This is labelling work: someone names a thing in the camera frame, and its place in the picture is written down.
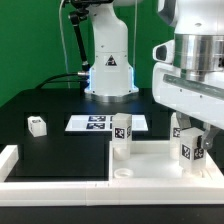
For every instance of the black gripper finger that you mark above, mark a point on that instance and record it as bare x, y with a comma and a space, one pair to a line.
183, 120
210, 131

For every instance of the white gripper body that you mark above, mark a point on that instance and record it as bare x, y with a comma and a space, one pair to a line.
201, 100

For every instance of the white square tabletop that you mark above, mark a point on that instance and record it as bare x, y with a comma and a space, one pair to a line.
151, 159

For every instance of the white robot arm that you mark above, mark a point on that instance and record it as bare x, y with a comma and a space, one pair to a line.
188, 75

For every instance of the white U-shaped obstacle fence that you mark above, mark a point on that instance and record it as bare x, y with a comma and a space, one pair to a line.
114, 191

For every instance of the AprilTag marker sheet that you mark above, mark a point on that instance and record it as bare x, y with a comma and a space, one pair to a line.
80, 123

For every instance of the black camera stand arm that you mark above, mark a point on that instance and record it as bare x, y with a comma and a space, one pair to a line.
76, 17

